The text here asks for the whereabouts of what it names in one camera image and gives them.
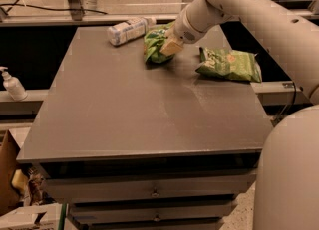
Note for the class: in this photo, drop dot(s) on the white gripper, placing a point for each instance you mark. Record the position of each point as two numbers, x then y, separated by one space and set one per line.
183 32

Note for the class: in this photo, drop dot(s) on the green rice chip bag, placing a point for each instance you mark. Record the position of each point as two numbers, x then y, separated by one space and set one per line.
153 41

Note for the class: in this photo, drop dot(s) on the plastic bottle with blue label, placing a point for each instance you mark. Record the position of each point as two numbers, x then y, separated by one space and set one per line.
129 30

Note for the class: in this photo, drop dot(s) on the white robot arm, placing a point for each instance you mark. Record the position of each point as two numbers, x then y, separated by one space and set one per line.
287 183

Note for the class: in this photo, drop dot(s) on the green snack bag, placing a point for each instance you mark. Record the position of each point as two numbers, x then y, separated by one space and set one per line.
229 64

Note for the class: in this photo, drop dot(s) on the white pump dispenser bottle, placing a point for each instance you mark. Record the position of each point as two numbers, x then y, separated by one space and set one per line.
13 85

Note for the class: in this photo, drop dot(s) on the grey drawer cabinet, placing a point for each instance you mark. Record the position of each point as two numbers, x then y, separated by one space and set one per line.
131 146

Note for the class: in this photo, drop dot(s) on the white cardboard box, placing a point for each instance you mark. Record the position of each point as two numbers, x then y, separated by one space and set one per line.
44 217

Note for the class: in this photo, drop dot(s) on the brown cardboard box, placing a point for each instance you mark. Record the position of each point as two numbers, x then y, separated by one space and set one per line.
9 197

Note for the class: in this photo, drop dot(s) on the metal frame rail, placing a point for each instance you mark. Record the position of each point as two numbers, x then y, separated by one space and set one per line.
103 19

